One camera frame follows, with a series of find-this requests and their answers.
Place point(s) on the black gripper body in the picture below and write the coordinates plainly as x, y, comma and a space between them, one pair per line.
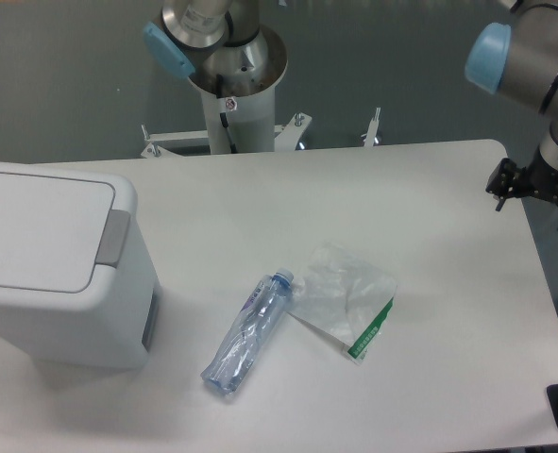
543, 177

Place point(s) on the white push-lid trash can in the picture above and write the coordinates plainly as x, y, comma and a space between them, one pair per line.
77, 283

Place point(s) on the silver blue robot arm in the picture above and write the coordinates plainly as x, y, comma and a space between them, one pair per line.
519, 62

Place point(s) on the clear plastic bag green stripe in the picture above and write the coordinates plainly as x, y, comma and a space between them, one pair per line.
344, 298

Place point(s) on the crushed clear plastic bottle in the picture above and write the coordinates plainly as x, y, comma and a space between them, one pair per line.
249, 332

